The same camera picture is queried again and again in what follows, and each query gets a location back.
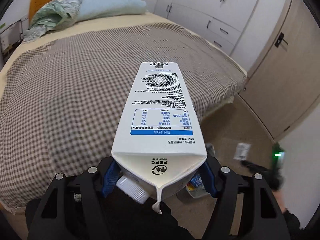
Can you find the brown checkered bed cover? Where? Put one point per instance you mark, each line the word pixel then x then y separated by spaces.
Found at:
pixel 62 102

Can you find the cream mattress sheet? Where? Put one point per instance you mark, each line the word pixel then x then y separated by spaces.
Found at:
pixel 100 27

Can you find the white built-in wardrobe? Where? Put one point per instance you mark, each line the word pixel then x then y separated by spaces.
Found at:
pixel 221 22

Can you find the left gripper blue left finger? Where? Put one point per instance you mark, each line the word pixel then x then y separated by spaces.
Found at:
pixel 72 207

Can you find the green floral blanket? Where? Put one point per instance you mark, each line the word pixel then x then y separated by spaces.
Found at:
pixel 54 15

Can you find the white milk carton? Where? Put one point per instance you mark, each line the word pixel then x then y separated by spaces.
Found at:
pixel 158 143

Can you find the light blue pillow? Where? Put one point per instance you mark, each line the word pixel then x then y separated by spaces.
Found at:
pixel 92 9

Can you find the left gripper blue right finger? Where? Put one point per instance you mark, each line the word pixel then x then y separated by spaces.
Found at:
pixel 261 216

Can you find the black bedside rack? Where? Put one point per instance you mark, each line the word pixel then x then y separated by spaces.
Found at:
pixel 12 36

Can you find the floral trash bin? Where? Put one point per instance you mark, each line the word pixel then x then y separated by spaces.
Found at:
pixel 199 185

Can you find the beige wooden door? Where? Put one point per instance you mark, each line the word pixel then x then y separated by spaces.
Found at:
pixel 286 84

